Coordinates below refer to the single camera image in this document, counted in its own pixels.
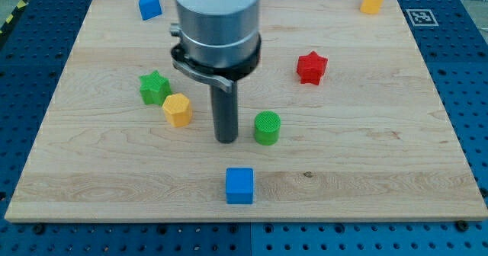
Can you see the white fiducial marker tag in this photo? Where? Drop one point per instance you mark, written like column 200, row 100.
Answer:
column 420, row 17

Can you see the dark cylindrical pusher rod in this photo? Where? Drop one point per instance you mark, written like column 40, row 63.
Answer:
column 224, row 102

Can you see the red star block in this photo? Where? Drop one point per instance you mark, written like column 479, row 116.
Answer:
column 311, row 68

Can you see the yellow hexagon block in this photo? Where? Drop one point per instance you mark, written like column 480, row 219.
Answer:
column 177, row 109

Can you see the blue pentagon block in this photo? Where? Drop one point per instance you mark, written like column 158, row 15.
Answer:
column 149, row 9

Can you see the green star block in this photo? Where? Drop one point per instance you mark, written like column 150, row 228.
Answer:
column 154, row 88

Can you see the yellow heart block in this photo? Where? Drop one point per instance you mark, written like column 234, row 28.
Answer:
column 371, row 6

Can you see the blue cube block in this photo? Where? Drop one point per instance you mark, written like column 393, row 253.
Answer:
column 239, row 185

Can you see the wooden board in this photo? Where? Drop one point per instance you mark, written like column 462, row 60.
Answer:
column 371, row 143

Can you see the black clamp ring with lever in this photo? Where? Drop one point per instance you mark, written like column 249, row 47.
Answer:
column 219, row 66

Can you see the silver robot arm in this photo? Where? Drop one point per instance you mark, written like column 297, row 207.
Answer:
column 219, row 44

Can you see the green cylinder block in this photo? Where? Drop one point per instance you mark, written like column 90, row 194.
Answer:
column 267, row 128

